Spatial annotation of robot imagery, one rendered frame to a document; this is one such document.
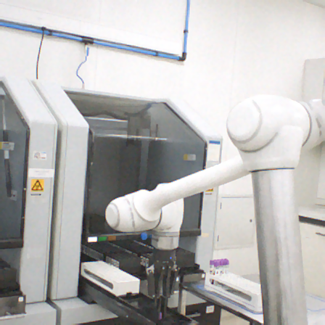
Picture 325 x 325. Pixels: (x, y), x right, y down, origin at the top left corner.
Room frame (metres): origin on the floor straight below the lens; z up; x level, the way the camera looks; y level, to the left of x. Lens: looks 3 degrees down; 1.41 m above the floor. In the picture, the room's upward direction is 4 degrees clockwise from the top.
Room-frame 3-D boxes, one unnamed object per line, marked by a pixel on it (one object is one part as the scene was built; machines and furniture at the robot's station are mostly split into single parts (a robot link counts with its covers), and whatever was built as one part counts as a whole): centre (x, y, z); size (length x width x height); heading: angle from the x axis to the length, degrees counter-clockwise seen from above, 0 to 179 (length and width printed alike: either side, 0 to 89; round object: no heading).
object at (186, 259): (2.31, -0.13, 0.85); 0.12 x 0.02 x 0.06; 125
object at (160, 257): (1.65, -0.02, 1.00); 0.08 x 0.07 x 0.09; 126
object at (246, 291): (1.89, -0.32, 0.85); 0.30 x 0.10 x 0.06; 34
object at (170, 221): (1.64, -0.01, 1.18); 0.13 x 0.11 x 0.16; 134
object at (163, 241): (1.65, -0.02, 1.07); 0.09 x 0.09 x 0.06
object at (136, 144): (2.36, 0.20, 1.28); 0.61 x 0.51 x 0.63; 126
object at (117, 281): (1.96, 0.18, 0.83); 0.30 x 0.10 x 0.06; 36
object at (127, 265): (2.12, 0.12, 0.85); 0.12 x 0.02 x 0.06; 127
